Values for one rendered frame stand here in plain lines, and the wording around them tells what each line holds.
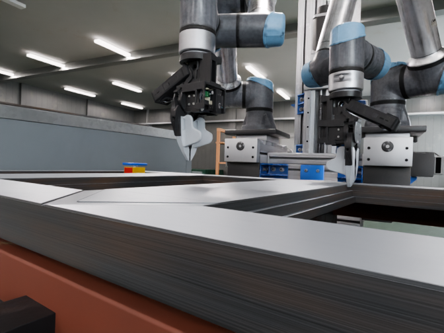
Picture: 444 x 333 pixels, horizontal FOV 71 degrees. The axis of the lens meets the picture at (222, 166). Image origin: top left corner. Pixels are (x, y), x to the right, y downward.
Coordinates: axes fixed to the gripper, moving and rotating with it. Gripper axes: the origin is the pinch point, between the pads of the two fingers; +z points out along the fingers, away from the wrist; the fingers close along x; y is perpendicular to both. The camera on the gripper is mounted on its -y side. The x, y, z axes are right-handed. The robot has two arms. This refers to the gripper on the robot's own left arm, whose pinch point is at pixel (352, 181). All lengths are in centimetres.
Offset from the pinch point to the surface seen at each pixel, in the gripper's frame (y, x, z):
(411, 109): 67, -1098, -200
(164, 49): 476, -397, -249
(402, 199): -9.6, -2.2, 3.3
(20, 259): 14, 62, 6
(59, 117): 91, 20, -18
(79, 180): 46, 38, 1
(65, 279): 7, 62, 6
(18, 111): 91, 32, -18
